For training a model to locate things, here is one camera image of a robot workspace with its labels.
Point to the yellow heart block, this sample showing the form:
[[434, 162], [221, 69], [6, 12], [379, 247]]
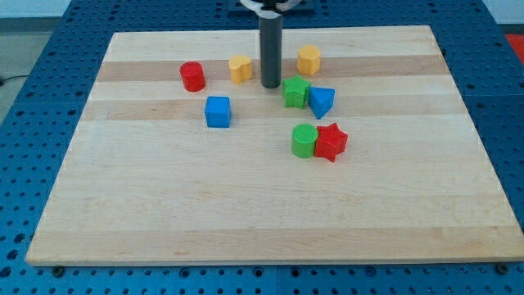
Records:
[[240, 67]]

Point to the green cylinder block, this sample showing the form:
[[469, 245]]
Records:
[[303, 140]]

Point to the blue cube block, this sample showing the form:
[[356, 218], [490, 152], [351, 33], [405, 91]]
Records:
[[218, 112]]

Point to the green star block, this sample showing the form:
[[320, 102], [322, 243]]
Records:
[[295, 91]]

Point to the red star block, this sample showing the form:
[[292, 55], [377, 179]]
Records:
[[331, 142]]

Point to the blue triangle block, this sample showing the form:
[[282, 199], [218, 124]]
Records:
[[321, 100]]

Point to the red cylinder block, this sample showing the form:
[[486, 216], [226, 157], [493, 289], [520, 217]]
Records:
[[192, 75]]

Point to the yellow hexagon block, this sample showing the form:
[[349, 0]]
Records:
[[308, 60]]

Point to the light wooden board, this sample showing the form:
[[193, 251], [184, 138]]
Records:
[[145, 181]]

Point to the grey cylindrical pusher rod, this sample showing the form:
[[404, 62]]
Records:
[[270, 32]]

